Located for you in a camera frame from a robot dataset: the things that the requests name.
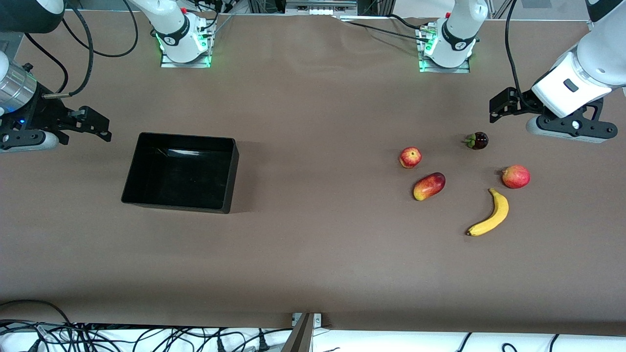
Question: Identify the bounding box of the red apple at right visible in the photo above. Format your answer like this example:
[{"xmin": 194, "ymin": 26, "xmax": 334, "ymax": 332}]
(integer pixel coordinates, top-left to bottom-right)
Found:
[{"xmin": 500, "ymin": 165, "xmax": 531, "ymax": 190}]

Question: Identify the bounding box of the red yellow mango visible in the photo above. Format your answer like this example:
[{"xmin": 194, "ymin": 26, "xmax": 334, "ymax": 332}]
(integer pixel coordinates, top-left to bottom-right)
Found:
[{"xmin": 413, "ymin": 172, "xmax": 447, "ymax": 201}]

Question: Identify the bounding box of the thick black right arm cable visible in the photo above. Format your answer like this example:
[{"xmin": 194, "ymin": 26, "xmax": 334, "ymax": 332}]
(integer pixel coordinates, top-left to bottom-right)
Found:
[{"xmin": 42, "ymin": 0, "xmax": 95, "ymax": 100}]

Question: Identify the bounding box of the short black table cable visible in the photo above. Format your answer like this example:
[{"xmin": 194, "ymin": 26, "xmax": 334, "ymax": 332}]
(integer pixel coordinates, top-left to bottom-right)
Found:
[{"xmin": 386, "ymin": 14, "xmax": 424, "ymax": 30}]

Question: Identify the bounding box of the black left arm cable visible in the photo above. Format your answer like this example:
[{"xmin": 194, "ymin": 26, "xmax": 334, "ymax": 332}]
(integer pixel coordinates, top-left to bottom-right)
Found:
[{"xmin": 505, "ymin": 0, "xmax": 538, "ymax": 112}]

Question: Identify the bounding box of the black arched floor cable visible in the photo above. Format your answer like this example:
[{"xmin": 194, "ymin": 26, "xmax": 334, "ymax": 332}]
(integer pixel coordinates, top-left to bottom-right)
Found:
[{"xmin": 0, "ymin": 299, "xmax": 74, "ymax": 327}]

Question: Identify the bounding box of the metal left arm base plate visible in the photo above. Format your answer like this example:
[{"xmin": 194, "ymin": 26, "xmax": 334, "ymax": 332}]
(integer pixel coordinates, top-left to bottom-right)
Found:
[{"xmin": 418, "ymin": 24, "xmax": 471, "ymax": 74}]

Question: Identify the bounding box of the brown table cover sheet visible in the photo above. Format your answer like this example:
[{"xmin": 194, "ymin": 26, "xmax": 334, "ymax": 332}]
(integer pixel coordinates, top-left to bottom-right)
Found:
[{"xmin": 0, "ymin": 11, "xmax": 626, "ymax": 338}]

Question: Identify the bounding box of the yellow banana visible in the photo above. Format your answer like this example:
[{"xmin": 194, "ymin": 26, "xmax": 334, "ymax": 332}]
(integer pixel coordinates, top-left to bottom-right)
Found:
[{"xmin": 465, "ymin": 188, "xmax": 510, "ymax": 237}]

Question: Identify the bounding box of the small red yellow apple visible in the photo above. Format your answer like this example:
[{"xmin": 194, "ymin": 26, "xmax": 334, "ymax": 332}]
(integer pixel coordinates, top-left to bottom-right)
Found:
[{"xmin": 399, "ymin": 147, "xmax": 423, "ymax": 169}]

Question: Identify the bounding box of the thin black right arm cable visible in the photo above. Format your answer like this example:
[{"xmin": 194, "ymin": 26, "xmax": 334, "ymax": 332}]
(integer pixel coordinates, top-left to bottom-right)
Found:
[{"xmin": 22, "ymin": 32, "xmax": 69, "ymax": 94}]

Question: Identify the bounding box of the grey metal beam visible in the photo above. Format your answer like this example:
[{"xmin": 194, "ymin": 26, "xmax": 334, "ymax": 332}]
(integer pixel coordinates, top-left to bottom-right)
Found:
[{"xmin": 280, "ymin": 313, "xmax": 314, "ymax": 352}]

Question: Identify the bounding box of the white power strip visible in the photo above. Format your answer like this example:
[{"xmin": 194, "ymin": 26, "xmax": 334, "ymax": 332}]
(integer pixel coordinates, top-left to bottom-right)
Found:
[{"xmin": 285, "ymin": 0, "xmax": 358, "ymax": 16}]

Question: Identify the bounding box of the thin black looping cable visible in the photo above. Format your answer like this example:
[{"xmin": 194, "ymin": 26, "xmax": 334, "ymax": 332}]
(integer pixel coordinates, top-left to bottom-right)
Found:
[{"xmin": 61, "ymin": 0, "xmax": 140, "ymax": 58}]

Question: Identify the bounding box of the black rectangular plastic box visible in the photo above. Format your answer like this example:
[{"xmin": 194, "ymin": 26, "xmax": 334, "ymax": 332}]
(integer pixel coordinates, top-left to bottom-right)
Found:
[{"xmin": 121, "ymin": 132, "xmax": 240, "ymax": 215}]

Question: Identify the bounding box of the dark purple mangosteen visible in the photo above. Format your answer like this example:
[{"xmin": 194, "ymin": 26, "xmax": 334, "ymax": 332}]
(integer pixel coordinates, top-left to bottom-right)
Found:
[{"xmin": 463, "ymin": 132, "xmax": 489, "ymax": 151}]

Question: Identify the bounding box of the long black table cable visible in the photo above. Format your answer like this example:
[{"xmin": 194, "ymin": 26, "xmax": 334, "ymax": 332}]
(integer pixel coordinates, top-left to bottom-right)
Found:
[{"xmin": 348, "ymin": 21, "xmax": 431, "ymax": 44}]

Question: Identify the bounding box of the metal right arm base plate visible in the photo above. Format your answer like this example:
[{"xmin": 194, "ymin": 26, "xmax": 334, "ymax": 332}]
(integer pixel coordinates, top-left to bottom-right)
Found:
[{"xmin": 160, "ymin": 20, "xmax": 212, "ymax": 68}]

